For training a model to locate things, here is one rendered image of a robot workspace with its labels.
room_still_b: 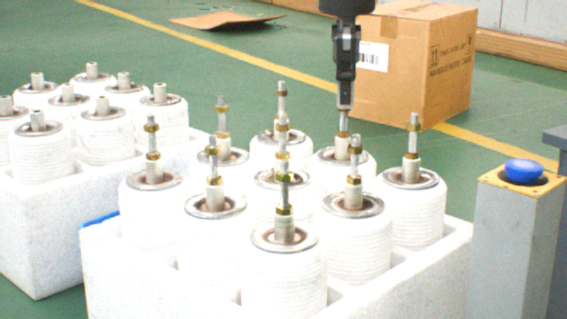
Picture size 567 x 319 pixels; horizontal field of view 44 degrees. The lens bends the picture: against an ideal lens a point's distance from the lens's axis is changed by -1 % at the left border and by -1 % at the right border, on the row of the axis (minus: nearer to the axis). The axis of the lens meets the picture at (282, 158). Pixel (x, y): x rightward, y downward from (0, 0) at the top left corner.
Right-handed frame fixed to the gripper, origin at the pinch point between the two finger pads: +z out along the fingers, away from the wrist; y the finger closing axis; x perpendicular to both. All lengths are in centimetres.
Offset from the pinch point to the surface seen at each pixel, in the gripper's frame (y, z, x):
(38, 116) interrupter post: -8.8, 6.8, -47.7
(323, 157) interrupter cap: 0.4, 9.4, -2.8
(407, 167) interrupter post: 7.9, 7.9, 8.1
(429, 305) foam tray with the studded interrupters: 16.2, 23.1, 10.9
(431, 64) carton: -91, 17, 23
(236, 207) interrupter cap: 18.4, 9.2, -12.6
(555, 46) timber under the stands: -169, 29, 78
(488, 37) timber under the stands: -193, 30, 59
